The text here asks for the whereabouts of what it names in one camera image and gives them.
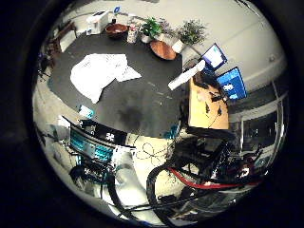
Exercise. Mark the white spray bottle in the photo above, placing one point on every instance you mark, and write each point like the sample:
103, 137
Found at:
186, 75

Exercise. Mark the white crumpled cloth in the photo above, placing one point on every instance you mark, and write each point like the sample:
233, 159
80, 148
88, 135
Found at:
98, 74

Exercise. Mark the light wooden desk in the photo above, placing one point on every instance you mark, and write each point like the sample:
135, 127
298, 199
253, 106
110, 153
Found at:
202, 114

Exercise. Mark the small teal box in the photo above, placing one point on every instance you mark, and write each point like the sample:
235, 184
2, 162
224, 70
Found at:
85, 111

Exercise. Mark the teal and black equipment rack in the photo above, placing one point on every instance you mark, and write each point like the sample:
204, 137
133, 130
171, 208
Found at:
91, 147

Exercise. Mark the printed can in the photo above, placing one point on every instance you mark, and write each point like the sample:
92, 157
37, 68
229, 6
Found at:
132, 33

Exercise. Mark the green plant in white pot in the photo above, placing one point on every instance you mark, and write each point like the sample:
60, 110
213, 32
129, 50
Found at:
150, 29

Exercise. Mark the computer monitor with blue screen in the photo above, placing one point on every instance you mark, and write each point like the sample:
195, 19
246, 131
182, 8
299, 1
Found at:
233, 84

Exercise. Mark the purple flower plant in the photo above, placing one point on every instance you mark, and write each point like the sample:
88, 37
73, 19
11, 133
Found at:
166, 28

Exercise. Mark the bushy plant in white pot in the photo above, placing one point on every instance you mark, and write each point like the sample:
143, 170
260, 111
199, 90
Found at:
189, 33

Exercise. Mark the dark brown wooden bowl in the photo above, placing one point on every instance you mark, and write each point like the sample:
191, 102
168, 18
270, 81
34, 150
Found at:
116, 30

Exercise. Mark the white toaster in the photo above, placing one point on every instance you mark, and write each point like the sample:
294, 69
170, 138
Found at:
97, 22

